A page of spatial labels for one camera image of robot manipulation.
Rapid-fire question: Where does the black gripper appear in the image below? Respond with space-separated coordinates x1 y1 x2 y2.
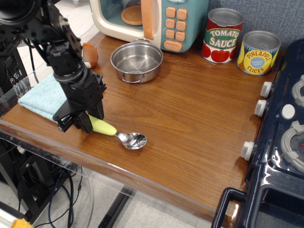
46 42 106 133

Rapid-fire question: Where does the spoon with green handle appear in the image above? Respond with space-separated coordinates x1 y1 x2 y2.
89 115 147 150

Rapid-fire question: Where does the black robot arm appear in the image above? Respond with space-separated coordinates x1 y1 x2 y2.
0 0 106 133

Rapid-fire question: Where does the light blue folded towel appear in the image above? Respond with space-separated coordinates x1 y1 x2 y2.
18 73 67 121

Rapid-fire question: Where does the toy mushroom brown cap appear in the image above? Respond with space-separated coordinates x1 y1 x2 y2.
82 43 98 69

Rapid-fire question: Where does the stainless steel pot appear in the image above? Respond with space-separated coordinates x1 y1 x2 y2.
110 39 163 84

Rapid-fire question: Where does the orange plate inside microwave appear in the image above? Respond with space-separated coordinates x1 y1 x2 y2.
121 5 143 26

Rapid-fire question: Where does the toy microwave teal cream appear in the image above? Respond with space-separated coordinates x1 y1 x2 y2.
90 0 209 53

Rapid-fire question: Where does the tomato sauce can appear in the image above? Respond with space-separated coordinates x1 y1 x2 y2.
201 8 244 64

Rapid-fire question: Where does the pineapple slices can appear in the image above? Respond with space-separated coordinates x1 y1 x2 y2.
237 30 281 76

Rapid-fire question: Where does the dark blue toy stove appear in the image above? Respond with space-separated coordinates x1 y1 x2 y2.
212 39 304 228

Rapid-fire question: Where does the black cable under table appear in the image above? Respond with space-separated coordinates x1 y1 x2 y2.
35 166 84 228

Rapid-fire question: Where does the black metal frame stand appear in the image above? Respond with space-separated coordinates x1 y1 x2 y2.
0 140 65 223

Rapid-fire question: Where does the blue cable under table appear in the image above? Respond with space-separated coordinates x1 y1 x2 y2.
48 170 75 228

